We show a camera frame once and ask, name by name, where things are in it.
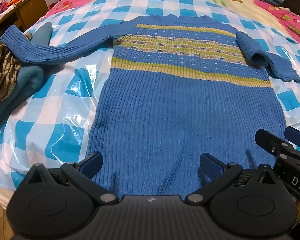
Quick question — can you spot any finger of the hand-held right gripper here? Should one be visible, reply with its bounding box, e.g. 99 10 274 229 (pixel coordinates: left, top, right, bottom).
254 129 297 162
284 127 300 153

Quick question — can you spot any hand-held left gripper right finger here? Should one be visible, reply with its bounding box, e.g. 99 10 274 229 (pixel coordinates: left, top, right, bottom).
184 152 283 204

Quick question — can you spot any wooden desk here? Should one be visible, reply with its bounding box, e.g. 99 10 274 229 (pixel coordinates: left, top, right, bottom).
0 0 49 43

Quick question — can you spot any blue striped knit sweater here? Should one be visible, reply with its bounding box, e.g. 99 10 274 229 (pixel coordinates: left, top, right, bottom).
0 14 300 198

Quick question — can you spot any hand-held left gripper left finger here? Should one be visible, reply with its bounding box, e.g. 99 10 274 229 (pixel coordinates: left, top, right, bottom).
20 151 118 204

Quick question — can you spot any teal folded cloth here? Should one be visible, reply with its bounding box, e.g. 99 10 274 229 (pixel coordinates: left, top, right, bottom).
0 21 53 128

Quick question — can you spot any beige striped cloth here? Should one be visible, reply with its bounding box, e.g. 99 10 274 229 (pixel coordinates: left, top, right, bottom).
0 34 32 110

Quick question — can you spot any blue checkered plastic sheet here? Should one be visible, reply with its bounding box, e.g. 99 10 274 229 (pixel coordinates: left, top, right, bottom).
0 0 300 193

